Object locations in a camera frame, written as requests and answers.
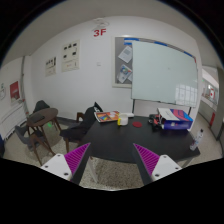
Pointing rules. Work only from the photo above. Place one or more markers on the red fire extinguisher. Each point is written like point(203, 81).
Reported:
point(212, 120)

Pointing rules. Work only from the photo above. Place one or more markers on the blue white cardboard box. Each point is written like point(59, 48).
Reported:
point(174, 119)

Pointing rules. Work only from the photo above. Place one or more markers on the round brown side table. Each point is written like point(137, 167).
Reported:
point(42, 117)

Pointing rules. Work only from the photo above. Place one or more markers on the grey chair front left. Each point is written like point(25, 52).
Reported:
point(33, 140)

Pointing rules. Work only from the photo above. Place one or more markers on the red poster on left wall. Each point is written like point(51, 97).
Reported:
point(14, 91)

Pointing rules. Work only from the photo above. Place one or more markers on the grey notice board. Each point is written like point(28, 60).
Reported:
point(122, 62)

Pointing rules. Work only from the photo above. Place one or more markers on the black rectangular table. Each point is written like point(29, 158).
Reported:
point(116, 143)

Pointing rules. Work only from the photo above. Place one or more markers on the clear plastic water bottle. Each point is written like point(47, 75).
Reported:
point(196, 140)

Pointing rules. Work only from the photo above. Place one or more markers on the red round coaster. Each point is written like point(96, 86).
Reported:
point(137, 124)

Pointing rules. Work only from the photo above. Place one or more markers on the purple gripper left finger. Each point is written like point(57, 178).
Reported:
point(66, 165)

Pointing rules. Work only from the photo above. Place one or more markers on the black red tool on table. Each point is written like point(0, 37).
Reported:
point(154, 119)

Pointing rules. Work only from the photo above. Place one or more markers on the glass whiteboard on stand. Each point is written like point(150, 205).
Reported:
point(162, 77)

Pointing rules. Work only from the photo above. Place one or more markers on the red 3F wall sign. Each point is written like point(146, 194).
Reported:
point(99, 32)

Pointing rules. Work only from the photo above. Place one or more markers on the white mug yellow handle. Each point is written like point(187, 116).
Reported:
point(122, 120)

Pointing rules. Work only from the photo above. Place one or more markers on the colourful picture book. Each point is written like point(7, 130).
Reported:
point(103, 117)

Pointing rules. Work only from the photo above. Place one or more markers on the large white wall poster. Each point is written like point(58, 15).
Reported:
point(70, 56)

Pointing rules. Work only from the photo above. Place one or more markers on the small white wall poster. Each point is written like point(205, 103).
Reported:
point(50, 66)

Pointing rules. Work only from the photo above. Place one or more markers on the dark chair behind round table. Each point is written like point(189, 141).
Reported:
point(40, 105)

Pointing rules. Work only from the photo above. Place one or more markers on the dark chair with jacket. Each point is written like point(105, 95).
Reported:
point(76, 131)

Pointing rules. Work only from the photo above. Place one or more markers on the white flat device on table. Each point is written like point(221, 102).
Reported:
point(129, 115)

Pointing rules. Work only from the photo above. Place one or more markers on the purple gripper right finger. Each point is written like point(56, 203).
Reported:
point(156, 166)

